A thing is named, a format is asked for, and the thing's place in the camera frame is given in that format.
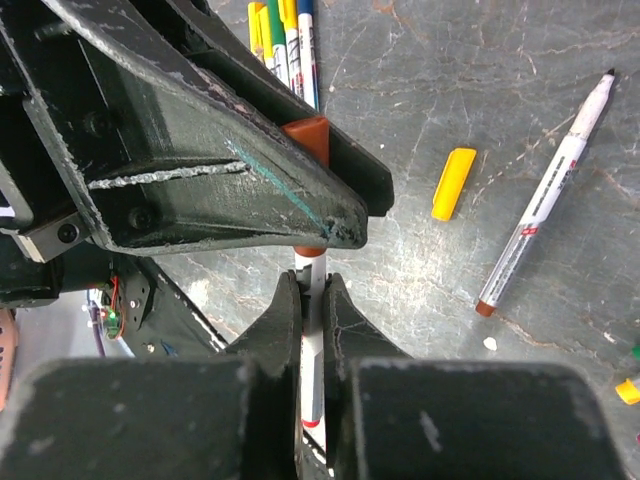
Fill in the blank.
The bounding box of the brown capped marker pen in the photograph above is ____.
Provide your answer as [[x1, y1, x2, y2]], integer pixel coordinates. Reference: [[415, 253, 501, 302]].
[[294, 247, 327, 448]]

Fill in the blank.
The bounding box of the blue pink cloth pile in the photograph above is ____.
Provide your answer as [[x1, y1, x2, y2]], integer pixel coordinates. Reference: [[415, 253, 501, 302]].
[[0, 308, 19, 411]]

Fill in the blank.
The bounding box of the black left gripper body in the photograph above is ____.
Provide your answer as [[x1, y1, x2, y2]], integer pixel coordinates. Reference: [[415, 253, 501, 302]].
[[1, 1, 150, 308]]

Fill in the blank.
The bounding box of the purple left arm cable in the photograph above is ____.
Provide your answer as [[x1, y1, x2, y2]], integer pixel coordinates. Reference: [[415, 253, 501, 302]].
[[87, 299, 109, 357]]

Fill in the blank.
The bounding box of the yellow pen cap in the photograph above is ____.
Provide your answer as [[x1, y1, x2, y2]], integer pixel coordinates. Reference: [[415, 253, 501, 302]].
[[431, 147, 477, 221]]

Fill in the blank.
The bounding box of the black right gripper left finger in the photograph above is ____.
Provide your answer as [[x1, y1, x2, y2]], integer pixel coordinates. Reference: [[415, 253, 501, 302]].
[[226, 271, 302, 479]]

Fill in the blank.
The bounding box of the pens pile under left arm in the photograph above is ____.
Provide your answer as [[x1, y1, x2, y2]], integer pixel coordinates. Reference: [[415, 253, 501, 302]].
[[247, 0, 319, 110]]

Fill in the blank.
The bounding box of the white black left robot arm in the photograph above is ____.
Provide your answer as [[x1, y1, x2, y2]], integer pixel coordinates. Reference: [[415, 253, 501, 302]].
[[1, 1, 394, 356]]

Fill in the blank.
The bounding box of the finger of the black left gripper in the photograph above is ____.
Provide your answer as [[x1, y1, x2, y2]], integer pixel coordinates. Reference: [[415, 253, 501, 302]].
[[169, 1, 394, 217], [42, 1, 369, 256]]

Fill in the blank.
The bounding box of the yellow capped marker pen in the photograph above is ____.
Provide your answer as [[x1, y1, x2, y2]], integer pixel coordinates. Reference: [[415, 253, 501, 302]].
[[475, 68, 616, 317]]

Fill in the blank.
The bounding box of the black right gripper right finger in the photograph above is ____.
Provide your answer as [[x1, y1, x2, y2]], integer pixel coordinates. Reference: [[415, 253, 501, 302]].
[[322, 273, 409, 479]]

